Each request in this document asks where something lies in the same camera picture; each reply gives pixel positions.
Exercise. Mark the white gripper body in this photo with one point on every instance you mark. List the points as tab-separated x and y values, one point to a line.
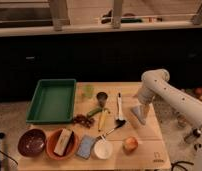
144	110

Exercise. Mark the light blue towel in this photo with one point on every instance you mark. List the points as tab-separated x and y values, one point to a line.
135	110

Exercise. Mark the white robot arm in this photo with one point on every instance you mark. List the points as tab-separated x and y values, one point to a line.
155	82

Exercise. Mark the black metal ladle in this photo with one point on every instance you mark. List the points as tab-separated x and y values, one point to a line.
104	135

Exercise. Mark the yellow banana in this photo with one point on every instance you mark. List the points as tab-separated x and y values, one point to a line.
102	118

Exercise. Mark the metal measuring cup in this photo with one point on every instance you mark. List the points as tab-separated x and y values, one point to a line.
102	98

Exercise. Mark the green vegetable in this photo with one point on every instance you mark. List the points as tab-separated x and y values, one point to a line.
94	111

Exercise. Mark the spice bottle with dark cap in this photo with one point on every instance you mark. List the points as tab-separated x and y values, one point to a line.
192	136

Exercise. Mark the white cup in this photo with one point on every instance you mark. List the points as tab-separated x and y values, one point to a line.
103	149

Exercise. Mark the green translucent cup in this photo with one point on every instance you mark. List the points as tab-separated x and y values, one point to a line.
88	91

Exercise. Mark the red grape bunch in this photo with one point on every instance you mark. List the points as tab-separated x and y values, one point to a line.
83	120

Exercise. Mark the blue sponge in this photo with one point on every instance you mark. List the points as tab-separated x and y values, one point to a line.
85	146

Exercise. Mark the wooden block in bowl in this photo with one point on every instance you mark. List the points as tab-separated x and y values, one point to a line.
62	142

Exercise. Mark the green plastic tray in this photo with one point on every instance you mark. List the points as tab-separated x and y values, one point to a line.
52	102

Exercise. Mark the orange bowl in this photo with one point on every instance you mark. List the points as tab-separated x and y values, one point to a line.
52	141

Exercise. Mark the dark purple bowl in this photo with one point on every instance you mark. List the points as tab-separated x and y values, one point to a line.
32	143

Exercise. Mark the white handled spatula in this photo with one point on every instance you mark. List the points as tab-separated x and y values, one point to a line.
120	112

